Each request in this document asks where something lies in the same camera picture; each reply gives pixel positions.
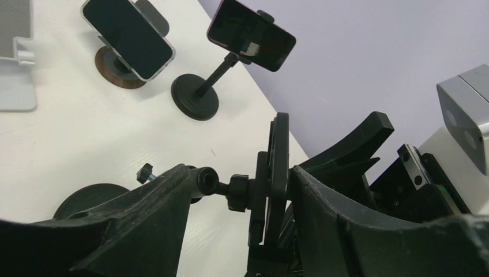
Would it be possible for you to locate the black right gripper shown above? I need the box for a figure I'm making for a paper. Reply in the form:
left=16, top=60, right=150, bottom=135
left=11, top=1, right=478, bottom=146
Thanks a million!
left=299, top=111, right=472, bottom=223

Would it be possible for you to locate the red-edged black phone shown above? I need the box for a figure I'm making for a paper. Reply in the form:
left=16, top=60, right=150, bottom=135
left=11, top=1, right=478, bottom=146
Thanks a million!
left=206, top=0, right=296, bottom=72

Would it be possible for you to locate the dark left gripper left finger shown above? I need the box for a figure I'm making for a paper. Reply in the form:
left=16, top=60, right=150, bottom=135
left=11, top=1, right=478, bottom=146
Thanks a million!
left=1, top=164, right=195, bottom=276

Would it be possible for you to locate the white folding phone stand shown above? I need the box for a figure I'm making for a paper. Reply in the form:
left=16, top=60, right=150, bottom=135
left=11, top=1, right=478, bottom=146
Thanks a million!
left=0, top=0, right=38, bottom=113

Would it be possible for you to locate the brown round base phone stand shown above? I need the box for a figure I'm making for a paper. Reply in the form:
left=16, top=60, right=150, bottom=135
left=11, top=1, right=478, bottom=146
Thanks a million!
left=95, top=0, right=170, bottom=89

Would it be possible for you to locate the clear-case phone on round stand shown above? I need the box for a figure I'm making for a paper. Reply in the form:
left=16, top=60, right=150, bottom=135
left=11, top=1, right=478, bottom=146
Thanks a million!
left=81, top=0, right=176, bottom=81

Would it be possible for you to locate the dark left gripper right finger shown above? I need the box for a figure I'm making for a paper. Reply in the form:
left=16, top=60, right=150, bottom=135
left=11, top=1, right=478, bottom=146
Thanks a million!
left=290, top=166, right=488, bottom=276

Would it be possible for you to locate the black pole phone stand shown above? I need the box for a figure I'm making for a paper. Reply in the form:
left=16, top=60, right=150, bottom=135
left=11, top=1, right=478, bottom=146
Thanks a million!
left=171, top=9, right=276, bottom=122
left=68, top=152, right=303, bottom=276

